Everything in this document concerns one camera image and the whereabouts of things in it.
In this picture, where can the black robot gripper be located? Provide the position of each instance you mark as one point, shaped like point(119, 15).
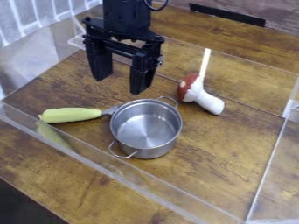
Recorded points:
point(123, 33)

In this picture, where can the red and white toy mushroom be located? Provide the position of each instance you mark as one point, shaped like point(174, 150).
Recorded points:
point(191, 92)

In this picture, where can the small steel pot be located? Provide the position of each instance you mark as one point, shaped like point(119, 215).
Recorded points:
point(146, 126)

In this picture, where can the green handled metal spoon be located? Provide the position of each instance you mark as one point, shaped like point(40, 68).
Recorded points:
point(66, 115)

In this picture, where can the clear acrylic triangular bracket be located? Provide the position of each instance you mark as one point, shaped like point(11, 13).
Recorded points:
point(76, 40)

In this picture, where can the black strip on wall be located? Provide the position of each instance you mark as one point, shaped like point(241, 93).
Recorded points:
point(229, 15)

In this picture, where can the clear acrylic enclosure wall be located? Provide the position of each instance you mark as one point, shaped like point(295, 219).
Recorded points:
point(231, 173)

